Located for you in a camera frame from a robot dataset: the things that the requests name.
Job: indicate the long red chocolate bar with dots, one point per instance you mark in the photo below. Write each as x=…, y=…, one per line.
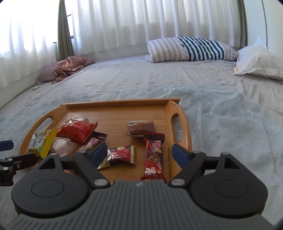
x=154, y=156

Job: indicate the wooden serving tray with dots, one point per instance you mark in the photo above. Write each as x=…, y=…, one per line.
x=124, y=122

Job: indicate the yellow white cracker pack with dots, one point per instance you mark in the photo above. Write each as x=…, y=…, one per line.
x=41, y=142

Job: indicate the white mochi cake pack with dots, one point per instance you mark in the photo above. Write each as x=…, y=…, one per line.
x=62, y=146

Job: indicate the mauve pillow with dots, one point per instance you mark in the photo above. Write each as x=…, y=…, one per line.
x=47, y=73

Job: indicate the white pillow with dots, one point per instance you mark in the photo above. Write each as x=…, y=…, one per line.
x=258, y=60

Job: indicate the white sheer curtain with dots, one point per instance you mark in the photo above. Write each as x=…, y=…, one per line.
x=29, y=29

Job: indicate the striped pillow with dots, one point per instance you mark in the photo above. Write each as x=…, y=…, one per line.
x=188, y=49

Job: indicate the red crinkled snack bag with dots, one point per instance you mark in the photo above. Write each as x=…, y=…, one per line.
x=78, y=132

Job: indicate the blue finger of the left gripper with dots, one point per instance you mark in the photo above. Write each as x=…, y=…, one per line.
x=6, y=145

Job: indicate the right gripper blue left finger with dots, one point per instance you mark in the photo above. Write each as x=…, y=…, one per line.
x=87, y=163

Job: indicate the grey bedspread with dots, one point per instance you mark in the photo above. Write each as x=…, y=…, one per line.
x=241, y=115

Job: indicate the green drape curtain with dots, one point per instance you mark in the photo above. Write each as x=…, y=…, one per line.
x=64, y=44

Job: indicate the gold red candy bag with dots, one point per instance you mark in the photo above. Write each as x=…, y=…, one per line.
x=123, y=154

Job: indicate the brown wafer pack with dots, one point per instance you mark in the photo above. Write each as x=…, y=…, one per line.
x=139, y=128

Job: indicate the brown white pastry pack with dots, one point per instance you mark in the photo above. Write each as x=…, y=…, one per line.
x=75, y=118

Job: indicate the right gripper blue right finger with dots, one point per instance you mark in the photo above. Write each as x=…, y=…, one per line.
x=191, y=164

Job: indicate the pink blanket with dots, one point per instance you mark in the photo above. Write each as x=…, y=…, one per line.
x=70, y=66

